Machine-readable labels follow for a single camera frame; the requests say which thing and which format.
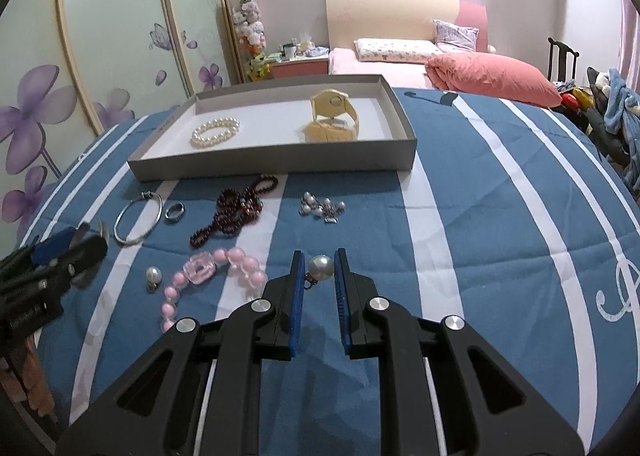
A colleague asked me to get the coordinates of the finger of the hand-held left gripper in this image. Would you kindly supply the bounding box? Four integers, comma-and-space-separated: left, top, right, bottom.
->
10, 225, 81, 269
35, 220, 110, 289

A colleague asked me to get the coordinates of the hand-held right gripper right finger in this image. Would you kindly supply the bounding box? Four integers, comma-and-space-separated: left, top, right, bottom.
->
334, 248, 586, 456

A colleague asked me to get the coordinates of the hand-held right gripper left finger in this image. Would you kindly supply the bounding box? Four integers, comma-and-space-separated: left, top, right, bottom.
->
55, 250, 307, 456

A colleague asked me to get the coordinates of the large pearl earring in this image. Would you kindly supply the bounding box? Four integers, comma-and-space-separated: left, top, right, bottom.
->
304, 255, 335, 289

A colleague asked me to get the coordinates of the silver bangle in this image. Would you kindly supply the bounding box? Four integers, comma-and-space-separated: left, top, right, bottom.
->
113, 192, 164, 247

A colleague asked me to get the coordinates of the cluster of pearl earrings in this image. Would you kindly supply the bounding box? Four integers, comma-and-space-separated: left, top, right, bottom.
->
299, 191, 347, 225

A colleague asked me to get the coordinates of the pink bead bracelet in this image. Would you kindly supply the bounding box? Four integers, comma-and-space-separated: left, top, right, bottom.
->
159, 246, 268, 333

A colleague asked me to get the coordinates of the grey cardboard box tray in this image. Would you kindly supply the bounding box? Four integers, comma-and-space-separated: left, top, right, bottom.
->
127, 74, 418, 182

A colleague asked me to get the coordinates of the blue white striped blanket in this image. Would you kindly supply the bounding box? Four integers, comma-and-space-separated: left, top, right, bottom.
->
17, 83, 640, 456

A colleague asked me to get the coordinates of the cream wrist watch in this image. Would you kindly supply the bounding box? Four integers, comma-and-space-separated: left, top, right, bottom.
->
302, 87, 362, 142

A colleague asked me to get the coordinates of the flower print wardrobe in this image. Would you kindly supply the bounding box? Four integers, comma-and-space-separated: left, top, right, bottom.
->
0, 0, 236, 257

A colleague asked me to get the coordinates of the pink cream nightstand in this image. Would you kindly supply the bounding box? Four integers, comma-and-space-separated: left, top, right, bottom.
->
267, 53, 331, 82

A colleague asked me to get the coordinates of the pink bed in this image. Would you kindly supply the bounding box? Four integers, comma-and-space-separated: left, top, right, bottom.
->
327, 47, 451, 89

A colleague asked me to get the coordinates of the white patterned pillow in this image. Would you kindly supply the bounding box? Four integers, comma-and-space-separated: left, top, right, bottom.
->
354, 37, 443, 64

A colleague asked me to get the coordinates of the folded pink quilt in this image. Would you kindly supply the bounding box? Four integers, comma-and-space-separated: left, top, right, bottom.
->
425, 52, 563, 108

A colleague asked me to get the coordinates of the plush toy tower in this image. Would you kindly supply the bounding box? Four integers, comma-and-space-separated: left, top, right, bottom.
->
231, 0, 271, 83

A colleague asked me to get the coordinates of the lavender pillow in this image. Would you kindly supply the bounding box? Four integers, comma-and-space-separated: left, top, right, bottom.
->
432, 19, 479, 53

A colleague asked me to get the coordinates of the cream pink headboard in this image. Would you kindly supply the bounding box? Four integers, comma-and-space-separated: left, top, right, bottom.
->
325, 0, 488, 54

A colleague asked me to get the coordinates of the pile of clothes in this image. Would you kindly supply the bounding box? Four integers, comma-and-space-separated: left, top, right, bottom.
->
560, 66, 640, 167

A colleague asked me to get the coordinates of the dark wooden chair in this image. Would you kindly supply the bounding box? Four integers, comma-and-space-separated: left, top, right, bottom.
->
547, 37, 580, 82

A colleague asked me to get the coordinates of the pink curtain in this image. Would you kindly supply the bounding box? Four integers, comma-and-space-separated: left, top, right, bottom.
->
619, 0, 640, 192

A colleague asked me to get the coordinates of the blue plush robe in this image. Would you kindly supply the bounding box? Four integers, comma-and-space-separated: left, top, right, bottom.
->
602, 68, 640, 137

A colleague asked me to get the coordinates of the white pearl bracelet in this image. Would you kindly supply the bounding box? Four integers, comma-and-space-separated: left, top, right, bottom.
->
190, 117, 241, 151

